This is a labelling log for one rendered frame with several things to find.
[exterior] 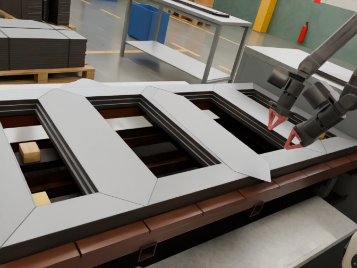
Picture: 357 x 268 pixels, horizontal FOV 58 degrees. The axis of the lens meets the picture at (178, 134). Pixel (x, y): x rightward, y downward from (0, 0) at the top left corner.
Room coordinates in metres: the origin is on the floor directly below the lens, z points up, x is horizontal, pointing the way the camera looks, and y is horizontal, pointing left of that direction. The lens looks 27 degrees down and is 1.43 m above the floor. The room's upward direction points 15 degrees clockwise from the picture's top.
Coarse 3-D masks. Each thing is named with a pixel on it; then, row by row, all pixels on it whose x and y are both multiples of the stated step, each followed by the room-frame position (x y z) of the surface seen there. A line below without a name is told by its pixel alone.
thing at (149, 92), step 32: (96, 96) 1.22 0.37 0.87; (128, 96) 1.32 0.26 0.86; (192, 96) 1.57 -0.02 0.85; (256, 96) 1.86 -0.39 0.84; (256, 128) 1.41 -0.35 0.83; (64, 160) 0.80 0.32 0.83; (320, 160) 1.23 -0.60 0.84; (224, 192) 0.85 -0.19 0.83; (96, 224) 0.56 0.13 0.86; (0, 256) 0.42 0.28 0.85
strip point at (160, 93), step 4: (160, 92) 1.45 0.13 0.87; (164, 92) 1.46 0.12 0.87; (168, 92) 1.48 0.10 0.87; (156, 96) 1.39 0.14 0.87; (160, 96) 1.40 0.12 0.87; (164, 96) 1.41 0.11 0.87; (168, 96) 1.42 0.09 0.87; (172, 96) 1.44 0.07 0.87; (176, 96) 1.45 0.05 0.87; (180, 96) 1.46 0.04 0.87
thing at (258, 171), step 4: (264, 164) 1.02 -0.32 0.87; (268, 164) 1.03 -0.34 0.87; (244, 168) 0.96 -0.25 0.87; (248, 168) 0.96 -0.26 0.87; (252, 168) 0.97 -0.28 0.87; (256, 168) 0.98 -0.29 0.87; (260, 168) 0.99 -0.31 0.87; (264, 168) 0.99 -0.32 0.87; (268, 168) 1.00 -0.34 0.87; (240, 172) 0.92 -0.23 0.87; (244, 172) 0.93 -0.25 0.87; (248, 172) 0.94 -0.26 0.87; (252, 172) 0.94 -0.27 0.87; (256, 172) 0.95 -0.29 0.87; (260, 172) 0.96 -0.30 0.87; (264, 172) 0.96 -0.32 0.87; (268, 172) 0.97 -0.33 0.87; (252, 176) 0.92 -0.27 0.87; (256, 176) 0.93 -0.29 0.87; (260, 176) 0.93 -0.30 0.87; (264, 176) 0.94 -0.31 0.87
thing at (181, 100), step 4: (156, 100) 1.34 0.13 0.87; (160, 100) 1.35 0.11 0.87; (164, 100) 1.36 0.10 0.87; (168, 100) 1.37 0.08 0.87; (172, 100) 1.38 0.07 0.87; (176, 100) 1.40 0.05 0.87; (180, 100) 1.41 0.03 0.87; (184, 100) 1.42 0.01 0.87; (188, 100) 1.44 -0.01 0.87; (160, 104) 1.31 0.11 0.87; (164, 104) 1.32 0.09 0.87; (168, 104) 1.33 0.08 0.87; (172, 104) 1.34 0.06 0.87; (176, 104) 1.35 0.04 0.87; (180, 104) 1.37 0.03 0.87; (184, 104) 1.38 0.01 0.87; (188, 104) 1.39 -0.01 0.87
